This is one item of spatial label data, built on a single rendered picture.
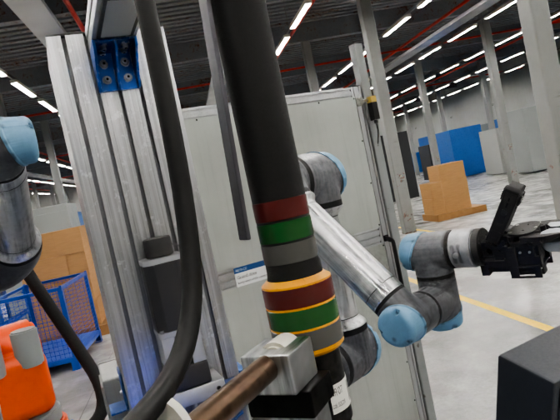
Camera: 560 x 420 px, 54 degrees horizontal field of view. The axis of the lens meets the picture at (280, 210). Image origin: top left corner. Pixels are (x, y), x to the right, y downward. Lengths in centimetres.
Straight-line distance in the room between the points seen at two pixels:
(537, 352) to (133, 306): 80
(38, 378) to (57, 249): 427
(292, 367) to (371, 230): 234
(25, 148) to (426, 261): 73
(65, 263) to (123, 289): 715
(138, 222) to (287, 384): 96
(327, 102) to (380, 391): 137
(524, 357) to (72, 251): 762
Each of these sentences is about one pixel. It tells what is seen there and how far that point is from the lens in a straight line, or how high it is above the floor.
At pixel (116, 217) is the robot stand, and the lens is 122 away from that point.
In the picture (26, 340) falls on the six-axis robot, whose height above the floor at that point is 92.
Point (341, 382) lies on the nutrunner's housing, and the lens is 34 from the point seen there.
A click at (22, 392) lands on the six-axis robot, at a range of 429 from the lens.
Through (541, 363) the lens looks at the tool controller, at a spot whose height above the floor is 124.
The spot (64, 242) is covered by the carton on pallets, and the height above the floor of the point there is 141.
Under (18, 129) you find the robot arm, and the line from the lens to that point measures 90.
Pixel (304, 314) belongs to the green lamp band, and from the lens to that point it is 32.
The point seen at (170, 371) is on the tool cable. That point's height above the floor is 157.
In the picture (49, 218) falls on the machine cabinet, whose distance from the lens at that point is 1097.
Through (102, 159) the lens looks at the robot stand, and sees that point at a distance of 122.
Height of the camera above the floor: 164
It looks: 3 degrees down
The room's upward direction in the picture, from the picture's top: 12 degrees counter-clockwise
